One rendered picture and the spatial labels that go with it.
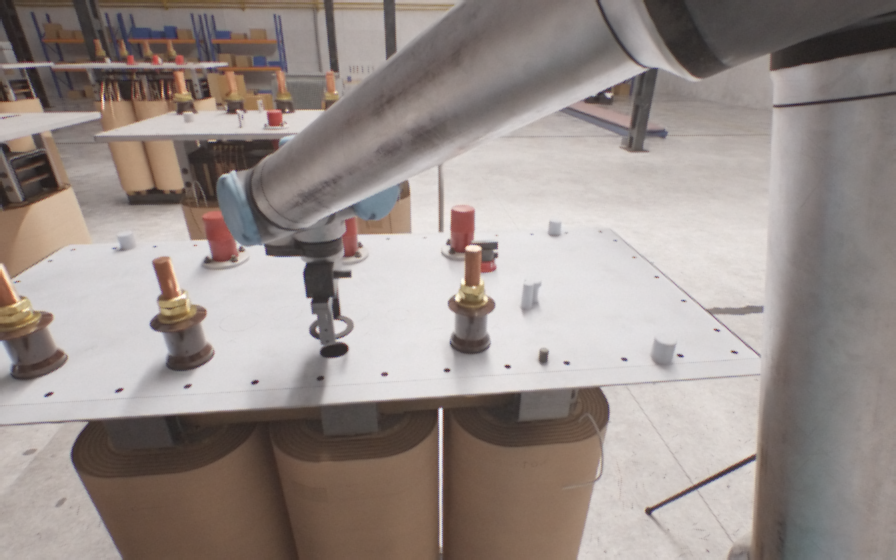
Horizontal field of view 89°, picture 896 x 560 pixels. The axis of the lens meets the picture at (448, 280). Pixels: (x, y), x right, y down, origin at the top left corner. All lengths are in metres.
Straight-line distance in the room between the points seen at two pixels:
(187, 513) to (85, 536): 1.47
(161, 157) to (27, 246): 3.82
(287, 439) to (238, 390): 0.34
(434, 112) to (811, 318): 0.28
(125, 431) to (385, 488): 0.57
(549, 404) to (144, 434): 0.88
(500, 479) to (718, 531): 1.54
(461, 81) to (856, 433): 0.34
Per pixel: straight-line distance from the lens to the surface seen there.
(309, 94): 12.97
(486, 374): 0.86
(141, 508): 1.33
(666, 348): 0.95
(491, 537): 1.39
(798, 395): 0.41
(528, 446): 1.14
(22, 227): 3.24
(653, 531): 2.47
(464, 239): 1.29
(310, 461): 1.14
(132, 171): 7.11
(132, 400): 0.96
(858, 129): 0.35
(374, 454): 1.13
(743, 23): 0.23
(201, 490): 1.25
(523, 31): 0.27
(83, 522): 2.81
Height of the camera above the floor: 1.90
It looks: 27 degrees down
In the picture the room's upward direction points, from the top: straight up
